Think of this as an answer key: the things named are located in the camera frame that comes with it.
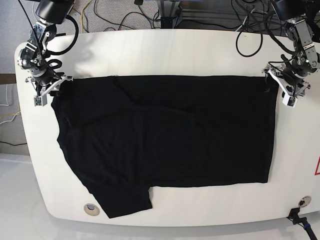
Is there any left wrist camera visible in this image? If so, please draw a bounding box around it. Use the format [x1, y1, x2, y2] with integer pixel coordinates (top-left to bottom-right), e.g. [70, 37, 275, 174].
[282, 94, 298, 108]

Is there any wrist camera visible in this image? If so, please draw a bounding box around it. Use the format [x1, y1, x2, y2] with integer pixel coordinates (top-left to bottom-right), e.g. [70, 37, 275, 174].
[33, 95, 48, 107]
[282, 94, 298, 108]

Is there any silver table grommet right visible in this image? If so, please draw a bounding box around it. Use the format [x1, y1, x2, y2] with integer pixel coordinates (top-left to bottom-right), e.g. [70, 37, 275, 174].
[298, 196, 312, 208]

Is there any black clamp with cable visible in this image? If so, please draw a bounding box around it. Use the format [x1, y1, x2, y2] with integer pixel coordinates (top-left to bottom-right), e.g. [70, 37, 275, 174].
[287, 207, 318, 240]

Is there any yellow cable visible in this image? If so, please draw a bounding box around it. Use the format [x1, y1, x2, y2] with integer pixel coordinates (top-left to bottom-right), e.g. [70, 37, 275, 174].
[80, 0, 92, 33]

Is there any black T-shirt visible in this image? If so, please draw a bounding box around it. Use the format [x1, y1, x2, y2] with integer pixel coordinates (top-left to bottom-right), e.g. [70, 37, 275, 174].
[51, 75, 279, 218]

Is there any aluminium frame post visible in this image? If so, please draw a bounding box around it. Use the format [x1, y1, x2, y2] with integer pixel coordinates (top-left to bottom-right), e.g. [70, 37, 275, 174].
[156, 0, 183, 29]

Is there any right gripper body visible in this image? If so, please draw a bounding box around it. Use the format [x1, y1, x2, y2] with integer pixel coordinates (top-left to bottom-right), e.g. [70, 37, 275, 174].
[25, 69, 63, 90]

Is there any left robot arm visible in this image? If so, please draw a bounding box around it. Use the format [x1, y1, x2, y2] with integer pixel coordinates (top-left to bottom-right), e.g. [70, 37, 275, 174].
[244, 0, 320, 107]

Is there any silver table grommet left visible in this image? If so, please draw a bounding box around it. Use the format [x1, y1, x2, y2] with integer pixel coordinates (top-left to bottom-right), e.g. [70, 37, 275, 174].
[83, 203, 100, 217]

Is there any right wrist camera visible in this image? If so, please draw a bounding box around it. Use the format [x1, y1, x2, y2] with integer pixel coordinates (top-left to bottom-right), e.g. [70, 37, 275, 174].
[33, 95, 48, 107]

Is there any silver table grommet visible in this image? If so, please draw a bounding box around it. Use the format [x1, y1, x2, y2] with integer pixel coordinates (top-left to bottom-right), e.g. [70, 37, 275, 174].
[83, 203, 100, 217]
[298, 196, 312, 208]

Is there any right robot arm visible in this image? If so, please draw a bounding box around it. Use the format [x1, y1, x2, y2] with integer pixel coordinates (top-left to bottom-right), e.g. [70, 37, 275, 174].
[18, 0, 79, 99]

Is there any white cable left floor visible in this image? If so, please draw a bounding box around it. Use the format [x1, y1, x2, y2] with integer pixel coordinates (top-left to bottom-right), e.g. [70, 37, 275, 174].
[0, 84, 20, 125]

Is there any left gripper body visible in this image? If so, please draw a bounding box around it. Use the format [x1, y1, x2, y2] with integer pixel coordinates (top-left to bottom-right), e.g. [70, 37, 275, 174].
[280, 53, 320, 97]

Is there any red warning triangle sticker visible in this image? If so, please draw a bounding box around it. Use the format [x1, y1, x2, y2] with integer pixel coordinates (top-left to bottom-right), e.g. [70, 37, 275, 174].
[314, 158, 320, 176]

